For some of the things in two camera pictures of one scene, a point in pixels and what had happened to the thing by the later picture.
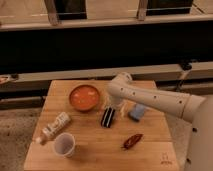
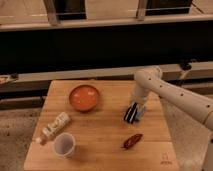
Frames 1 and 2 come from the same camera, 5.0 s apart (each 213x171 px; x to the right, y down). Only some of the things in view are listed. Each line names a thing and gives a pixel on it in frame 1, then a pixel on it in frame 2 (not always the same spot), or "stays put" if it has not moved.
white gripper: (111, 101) -> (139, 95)
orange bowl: (84, 97) stays put
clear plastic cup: (64, 144) stays put
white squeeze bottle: (53, 128) stays put
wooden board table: (81, 130) stays put
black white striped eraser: (107, 117) -> (131, 113)
